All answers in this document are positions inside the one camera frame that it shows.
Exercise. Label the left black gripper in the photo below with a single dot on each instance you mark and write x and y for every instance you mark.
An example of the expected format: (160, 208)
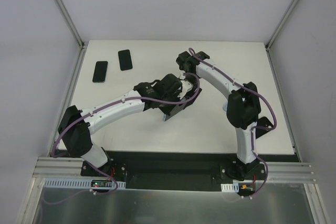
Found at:
(179, 107)

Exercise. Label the black smartphone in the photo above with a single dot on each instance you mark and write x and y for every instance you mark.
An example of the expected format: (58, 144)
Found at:
(100, 72)
(125, 60)

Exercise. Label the light blue phone case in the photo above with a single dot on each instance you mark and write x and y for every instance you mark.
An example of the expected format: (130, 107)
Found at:
(225, 106)

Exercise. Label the black cased phone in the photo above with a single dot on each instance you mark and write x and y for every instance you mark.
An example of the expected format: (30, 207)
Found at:
(263, 126)

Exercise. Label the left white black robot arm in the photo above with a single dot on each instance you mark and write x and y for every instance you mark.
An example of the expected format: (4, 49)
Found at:
(77, 126)

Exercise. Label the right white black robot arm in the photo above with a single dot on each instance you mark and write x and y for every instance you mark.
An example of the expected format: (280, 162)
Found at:
(242, 108)

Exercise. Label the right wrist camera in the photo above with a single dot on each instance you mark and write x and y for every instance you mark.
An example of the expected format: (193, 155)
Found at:
(183, 57)

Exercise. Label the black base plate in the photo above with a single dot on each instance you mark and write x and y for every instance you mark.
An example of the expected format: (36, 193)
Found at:
(182, 171)

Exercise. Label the right white cable duct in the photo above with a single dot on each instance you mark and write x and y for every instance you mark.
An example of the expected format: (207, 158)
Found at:
(230, 188)

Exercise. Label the white cable duct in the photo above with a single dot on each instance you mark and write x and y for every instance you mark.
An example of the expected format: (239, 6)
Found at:
(230, 188)
(71, 183)

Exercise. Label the left aluminium corner post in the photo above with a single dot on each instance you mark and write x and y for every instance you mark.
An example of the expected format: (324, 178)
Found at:
(70, 23)

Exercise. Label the aluminium corner post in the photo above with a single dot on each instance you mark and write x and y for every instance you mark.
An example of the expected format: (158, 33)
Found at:
(70, 23)
(285, 17)

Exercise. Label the right aluminium corner post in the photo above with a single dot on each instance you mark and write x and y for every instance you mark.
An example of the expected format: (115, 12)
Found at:
(285, 17)

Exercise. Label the left white cable duct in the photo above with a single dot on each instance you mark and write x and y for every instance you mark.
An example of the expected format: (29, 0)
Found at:
(71, 183)

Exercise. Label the aluminium frame rail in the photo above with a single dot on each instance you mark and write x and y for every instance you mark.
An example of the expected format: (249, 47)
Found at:
(278, 172)

